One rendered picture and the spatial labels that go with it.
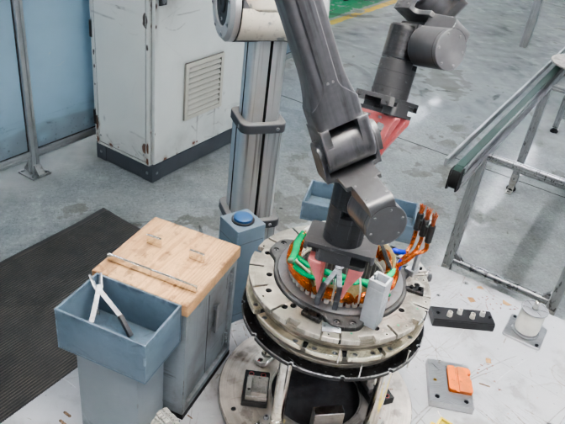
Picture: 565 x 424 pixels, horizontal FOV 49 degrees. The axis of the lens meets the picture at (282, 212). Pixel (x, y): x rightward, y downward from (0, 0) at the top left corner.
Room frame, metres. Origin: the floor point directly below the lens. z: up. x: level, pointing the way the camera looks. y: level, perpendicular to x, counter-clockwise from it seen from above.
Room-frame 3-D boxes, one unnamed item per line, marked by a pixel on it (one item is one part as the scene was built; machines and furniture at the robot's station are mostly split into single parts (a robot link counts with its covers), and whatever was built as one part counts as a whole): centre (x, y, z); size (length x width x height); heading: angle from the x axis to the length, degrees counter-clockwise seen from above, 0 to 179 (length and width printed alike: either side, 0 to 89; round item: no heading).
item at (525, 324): (1.15, -0.62, 0.82); 0.06 x 0.06 x 0.06
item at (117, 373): (0.74, 0.24, 0.92); 0.17 x 0.11 x 0.28; 71
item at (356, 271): (0.73, -0.09, 1.21); 0.07 x 0.07 x 0.09; 80
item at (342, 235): (0.73, -0.09, 1.28); 0.10 x 0.07 x 0.07; 80
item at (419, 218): (0.88, -0.24, 1.21); 0.04 x 0.04 x 0.03; 63
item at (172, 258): (0.88, 0.19, 1.05); 0.20 x 0.19 x 0.02; 161
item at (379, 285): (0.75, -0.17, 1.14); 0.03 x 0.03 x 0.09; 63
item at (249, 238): (1.09, 0.08, 0.91); 0.07 x 0.07 x 0.25; 41
